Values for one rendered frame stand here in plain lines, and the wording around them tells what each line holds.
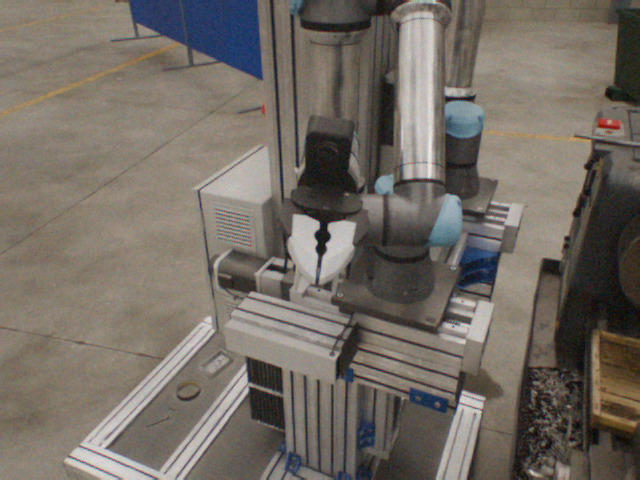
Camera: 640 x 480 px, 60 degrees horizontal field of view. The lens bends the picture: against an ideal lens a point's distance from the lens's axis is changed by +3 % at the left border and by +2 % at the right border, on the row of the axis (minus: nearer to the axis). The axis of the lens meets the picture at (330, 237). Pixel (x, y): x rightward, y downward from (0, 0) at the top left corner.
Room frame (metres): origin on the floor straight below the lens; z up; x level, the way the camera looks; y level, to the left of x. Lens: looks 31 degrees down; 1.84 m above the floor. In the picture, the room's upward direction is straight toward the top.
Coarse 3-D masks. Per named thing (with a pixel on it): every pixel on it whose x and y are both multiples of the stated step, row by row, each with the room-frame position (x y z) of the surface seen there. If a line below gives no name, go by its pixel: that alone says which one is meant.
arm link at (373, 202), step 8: (368, 200) 0.67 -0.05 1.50; (376, 200) 0.67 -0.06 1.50; (368, 208) 0.66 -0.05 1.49; (376, 208) 0.66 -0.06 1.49; (368, 216) 0.65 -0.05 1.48; (376, 216) 0.65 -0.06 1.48; (376, 224) 0.65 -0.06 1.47; (368, 232) 0.64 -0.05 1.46; (376, 232) 0.64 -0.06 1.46; (368, 240) 0.65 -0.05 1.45; (376, 240) 0.65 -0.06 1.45
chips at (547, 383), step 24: (528, 384) 1.24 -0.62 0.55; (552, 384) 1.22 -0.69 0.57; (576, 384) 1.22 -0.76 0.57; (528, 408) 1.13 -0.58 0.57; (552, 408) 1.12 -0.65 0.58; (576, 408) 1.13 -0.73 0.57; (528, 432) 1.03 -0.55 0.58; (552, 432) 1.04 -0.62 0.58; (576, 432) 1.04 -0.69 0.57; (528, 456) 0.97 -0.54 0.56; (552, 456) 0.97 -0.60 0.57
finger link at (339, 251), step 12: (336, 228) 0.45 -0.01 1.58; (348, 228) 0.45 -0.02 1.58; (336, 240) 0.43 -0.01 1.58; (348, 240) 0.43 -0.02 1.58; (336, 252) 0.40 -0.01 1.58; (348, 252) 0.41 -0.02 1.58; (324, 264) 0.39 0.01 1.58; (336, 264) 0.39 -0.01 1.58; (324, 276) 0.38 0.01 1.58; (336, 276) 0.40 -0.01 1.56; (336, 288) 0.41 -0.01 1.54
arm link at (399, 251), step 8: (384, 176) 0.97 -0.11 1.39; (392, 176) 0.98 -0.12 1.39; (376, 184) 0.94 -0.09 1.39; (384, 184) 0.94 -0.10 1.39; (392, 184) 0.94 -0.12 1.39; (368, 192) 0.93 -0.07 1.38; (376, 192) 0.93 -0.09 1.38; (384, 192) 0.91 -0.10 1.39; (392, 192) 0.91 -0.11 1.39; (384, 248) 0.90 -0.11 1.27; (392, 248) 0.89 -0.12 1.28; (400, 248) 0.89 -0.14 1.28; (408, 248) 0.89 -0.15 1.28; (416, 248) 0.89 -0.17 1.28; (424, 248) 0.90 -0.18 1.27; (400, 256) 0.89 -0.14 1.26; (408, 256) 0.89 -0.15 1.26
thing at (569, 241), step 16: (576, 224) 1.71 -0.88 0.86; (560, 288) 1.57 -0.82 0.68; (576, 288) 1.33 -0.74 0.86; (560, 304) 1.41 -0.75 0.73; (576, 304) 1.32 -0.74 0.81; (560, 320) 1.33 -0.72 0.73; (576, 320) 1.31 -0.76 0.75; (560, 336) 1.33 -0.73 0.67; (576, 336) 1.31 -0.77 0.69; (576, 352) 1.38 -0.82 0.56; (576, 368) 1.30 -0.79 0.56
